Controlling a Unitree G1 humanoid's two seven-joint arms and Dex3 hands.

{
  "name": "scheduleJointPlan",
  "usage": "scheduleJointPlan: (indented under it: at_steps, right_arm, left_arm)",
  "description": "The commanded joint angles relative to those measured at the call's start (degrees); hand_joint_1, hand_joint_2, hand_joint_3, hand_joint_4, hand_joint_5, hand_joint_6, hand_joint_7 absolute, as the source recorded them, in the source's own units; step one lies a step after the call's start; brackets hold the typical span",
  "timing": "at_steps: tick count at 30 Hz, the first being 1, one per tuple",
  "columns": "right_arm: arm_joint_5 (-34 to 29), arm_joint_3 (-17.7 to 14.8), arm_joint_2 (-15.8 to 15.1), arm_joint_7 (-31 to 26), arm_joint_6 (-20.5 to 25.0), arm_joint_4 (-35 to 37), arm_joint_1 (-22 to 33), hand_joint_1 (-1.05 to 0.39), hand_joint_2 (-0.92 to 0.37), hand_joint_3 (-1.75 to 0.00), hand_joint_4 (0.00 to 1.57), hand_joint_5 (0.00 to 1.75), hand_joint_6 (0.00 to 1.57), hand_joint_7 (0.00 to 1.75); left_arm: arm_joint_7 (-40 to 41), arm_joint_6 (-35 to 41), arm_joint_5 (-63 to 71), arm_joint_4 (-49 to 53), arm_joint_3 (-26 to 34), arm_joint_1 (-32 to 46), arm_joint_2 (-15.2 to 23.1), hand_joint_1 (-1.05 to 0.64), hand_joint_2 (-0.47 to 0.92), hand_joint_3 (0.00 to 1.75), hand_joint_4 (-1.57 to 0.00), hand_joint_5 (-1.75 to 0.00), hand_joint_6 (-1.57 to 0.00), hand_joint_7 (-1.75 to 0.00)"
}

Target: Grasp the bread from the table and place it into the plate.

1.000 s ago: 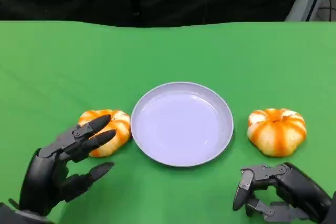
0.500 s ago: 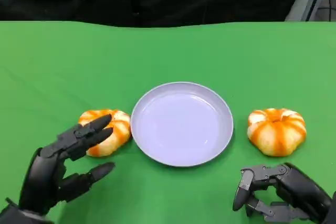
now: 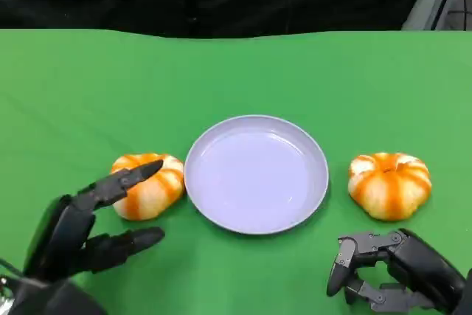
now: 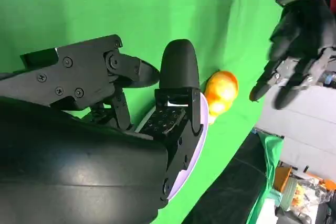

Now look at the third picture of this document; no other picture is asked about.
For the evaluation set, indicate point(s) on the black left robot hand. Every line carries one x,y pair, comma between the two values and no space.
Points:
59,237

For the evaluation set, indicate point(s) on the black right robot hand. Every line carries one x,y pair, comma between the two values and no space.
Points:
416,263

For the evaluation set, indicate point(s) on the orange and white bread roll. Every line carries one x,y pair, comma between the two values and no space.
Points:
389,187
155,197

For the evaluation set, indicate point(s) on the lilac plate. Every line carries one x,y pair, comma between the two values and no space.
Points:
256,178

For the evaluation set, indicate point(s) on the green table cloth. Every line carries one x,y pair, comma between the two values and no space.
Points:
236,79

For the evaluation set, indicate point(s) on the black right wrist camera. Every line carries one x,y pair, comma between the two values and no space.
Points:
465,298

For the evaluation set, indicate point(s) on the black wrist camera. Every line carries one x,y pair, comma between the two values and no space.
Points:
465,298
55,298

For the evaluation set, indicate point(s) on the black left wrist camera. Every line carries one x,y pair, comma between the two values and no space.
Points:
55,298

